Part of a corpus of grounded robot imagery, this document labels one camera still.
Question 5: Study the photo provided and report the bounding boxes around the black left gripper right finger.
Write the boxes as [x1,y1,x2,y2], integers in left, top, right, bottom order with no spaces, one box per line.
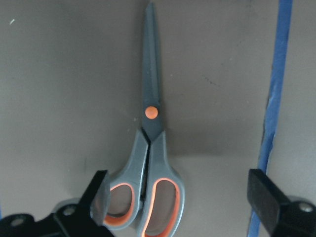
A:
[247,169,316,237]

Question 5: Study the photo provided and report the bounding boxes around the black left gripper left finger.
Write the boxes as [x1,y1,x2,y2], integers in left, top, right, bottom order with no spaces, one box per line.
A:
[0,170,111,237]

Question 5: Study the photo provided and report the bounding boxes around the grey orange scissors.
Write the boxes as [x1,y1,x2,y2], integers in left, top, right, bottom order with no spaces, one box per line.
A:
[104,2,185,237]

